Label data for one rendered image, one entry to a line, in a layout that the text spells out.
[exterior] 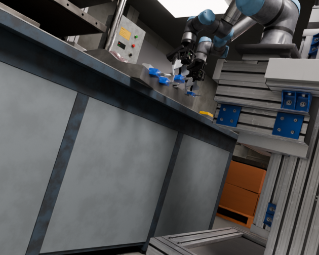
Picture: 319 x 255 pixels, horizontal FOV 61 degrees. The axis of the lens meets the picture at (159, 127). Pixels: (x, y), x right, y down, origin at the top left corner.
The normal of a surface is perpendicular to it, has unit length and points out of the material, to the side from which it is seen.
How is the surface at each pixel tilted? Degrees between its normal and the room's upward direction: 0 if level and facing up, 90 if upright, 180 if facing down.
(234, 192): 90
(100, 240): 90
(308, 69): 90
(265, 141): 90
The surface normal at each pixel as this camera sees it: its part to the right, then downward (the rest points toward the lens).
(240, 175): -0.44, -0.19
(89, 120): 0.73, 0.17
